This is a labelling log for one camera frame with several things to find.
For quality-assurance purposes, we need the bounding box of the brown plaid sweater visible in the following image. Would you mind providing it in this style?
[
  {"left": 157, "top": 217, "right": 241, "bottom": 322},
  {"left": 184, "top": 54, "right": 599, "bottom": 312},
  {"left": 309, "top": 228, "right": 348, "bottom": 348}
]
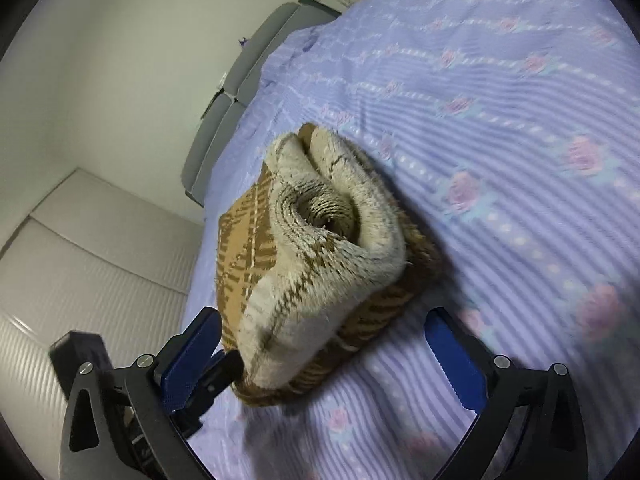
[{"left": 216, "top": 122, "right": 444, "bottom": 408}]

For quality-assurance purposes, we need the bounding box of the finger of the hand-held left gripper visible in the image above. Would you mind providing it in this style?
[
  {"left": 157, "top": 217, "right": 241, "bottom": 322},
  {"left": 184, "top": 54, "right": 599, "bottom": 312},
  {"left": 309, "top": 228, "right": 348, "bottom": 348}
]
[{"left": 172, "top": 349, "right": 245, "bottom": 436}]

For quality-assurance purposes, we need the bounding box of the white ribbed wardrobe door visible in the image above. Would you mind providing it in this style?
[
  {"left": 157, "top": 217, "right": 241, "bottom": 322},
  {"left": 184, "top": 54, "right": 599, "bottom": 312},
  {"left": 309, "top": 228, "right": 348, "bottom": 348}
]
[{"left": 0, "top": 167, "right": 206, "bottom": 461}]

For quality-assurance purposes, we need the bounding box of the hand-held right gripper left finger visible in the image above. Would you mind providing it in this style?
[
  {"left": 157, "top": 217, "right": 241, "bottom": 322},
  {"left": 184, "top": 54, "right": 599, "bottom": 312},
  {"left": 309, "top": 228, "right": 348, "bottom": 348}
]
[{"left": 59, "top": 306, "right": 223, "bottom": 480}]

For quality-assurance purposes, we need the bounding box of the grey padded headboard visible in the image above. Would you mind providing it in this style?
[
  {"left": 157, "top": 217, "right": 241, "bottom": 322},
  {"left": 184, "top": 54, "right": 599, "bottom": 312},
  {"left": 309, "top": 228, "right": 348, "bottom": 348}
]
[{"left": 181, "top": 0, "right": 342, "bottom": 208}]

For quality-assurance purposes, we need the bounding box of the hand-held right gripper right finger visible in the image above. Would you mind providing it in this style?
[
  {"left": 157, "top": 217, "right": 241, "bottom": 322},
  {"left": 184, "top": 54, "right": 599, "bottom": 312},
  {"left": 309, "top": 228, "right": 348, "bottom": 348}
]
[{"left": 424, "top": 306, "right": 589, "bottom": 480}]

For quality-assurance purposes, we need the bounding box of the purple floral bedsheet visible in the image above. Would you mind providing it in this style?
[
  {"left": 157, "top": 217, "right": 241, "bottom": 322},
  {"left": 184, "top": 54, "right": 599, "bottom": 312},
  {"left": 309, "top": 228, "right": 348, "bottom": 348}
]
[{"left": 182, "top": 0, "right": 640, "bottom": 480}]

